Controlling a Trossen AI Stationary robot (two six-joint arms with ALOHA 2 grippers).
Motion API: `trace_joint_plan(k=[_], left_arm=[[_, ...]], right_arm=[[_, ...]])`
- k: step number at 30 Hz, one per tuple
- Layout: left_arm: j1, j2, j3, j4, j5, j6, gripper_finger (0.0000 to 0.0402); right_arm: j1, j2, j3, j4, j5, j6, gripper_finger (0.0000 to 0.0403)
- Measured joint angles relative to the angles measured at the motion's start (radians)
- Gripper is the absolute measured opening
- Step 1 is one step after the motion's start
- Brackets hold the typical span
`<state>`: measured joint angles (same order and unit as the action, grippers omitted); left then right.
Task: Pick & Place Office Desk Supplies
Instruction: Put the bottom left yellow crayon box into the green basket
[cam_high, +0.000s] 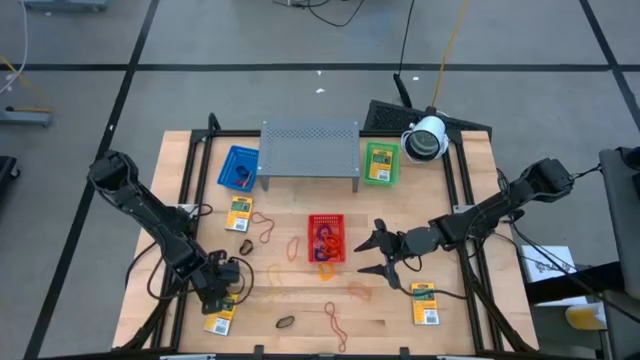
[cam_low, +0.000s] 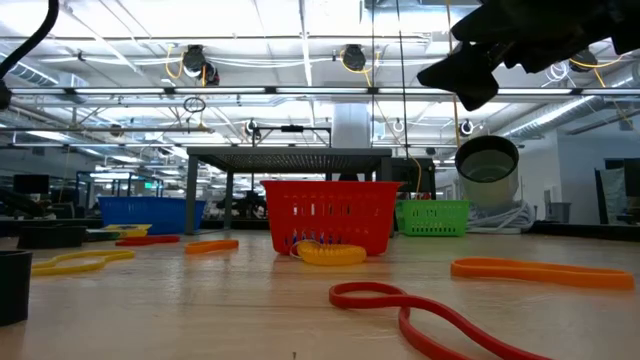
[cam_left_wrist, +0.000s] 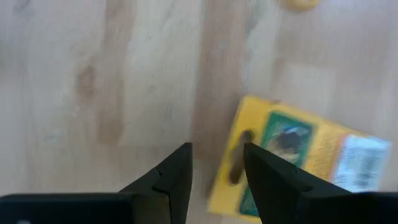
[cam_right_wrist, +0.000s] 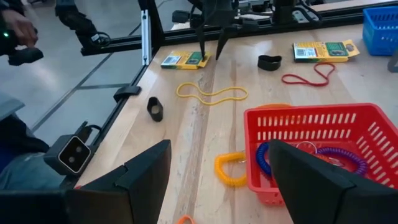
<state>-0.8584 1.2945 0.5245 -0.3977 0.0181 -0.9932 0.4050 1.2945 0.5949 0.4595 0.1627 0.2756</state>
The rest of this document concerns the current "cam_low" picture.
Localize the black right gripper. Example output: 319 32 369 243
417 0 640 113

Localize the orange rubber band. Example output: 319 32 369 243
449 256 636 291
184 238 240 255

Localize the yellow coil wristband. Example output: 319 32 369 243
289 240 368 267

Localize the yellow green retail pack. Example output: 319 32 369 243
84 223 153 242

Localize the yellow rubber band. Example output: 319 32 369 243
30 248 136 278

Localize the green plastic basket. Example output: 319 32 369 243
394 199 473 238

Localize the grey waste bin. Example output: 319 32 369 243
548 201 572 224

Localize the red plastic basket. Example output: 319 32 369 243
260 179 401 257

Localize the grey perforated metal shelf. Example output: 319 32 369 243
185 146 394 236

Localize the overhead light bar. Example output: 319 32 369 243
0 85 640 96

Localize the long red rubber band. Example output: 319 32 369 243
328 280 559 360

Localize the blue plastic basket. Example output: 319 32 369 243
97 195 208 236

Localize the yellow hanging cable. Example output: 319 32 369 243
451 97 460 149

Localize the black hanging cable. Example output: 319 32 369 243
397 0 409 161

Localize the silver ventilation duct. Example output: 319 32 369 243
499 74 640 141
0 49 89 104

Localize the black ceiling cable reel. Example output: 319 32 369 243
180 43 221 86
339 43 369 72
567 47 601 74

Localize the white coiled cable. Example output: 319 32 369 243
467 198 537 234

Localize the black camera gantry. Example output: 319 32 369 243
252 124 334 150

